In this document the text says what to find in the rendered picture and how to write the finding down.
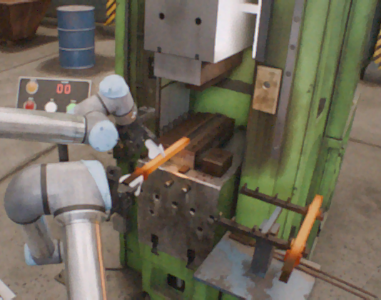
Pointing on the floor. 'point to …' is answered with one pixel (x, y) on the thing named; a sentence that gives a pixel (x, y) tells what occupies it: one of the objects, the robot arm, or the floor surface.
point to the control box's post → (63, 153)
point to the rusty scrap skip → (16, 19)
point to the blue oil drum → (76, 36)
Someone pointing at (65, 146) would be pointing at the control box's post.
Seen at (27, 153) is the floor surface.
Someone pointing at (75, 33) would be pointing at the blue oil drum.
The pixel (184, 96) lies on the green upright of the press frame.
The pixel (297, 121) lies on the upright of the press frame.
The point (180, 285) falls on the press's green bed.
